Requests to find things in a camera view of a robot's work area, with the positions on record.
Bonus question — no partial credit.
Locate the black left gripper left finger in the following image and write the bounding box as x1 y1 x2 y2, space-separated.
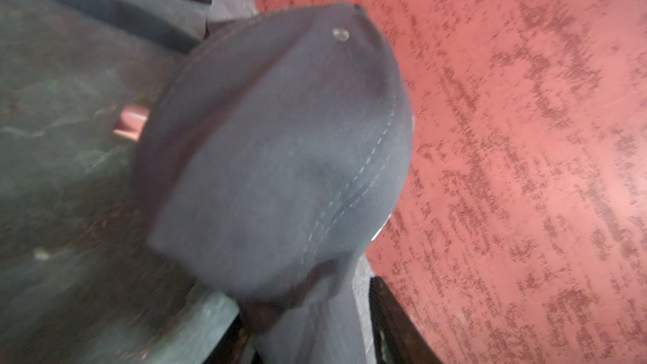
204 316 253 364

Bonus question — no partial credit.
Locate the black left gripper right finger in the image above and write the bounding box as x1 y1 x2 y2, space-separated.
368 276 442 364

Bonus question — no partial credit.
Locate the dark grey baseball cap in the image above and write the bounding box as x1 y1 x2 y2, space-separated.
132 3 414 363

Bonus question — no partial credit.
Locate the red baseball cap back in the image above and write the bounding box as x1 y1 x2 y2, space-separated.
112 104 150 143

